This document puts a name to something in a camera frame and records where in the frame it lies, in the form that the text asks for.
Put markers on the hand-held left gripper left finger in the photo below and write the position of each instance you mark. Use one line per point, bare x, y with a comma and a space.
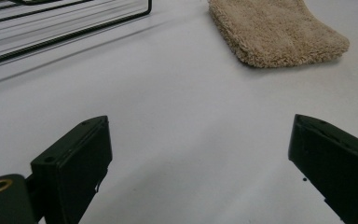
74, 168

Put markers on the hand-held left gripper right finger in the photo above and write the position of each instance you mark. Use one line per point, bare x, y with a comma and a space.
338, 165

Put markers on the beige folded towel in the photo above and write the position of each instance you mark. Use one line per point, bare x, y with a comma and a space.
276, 32

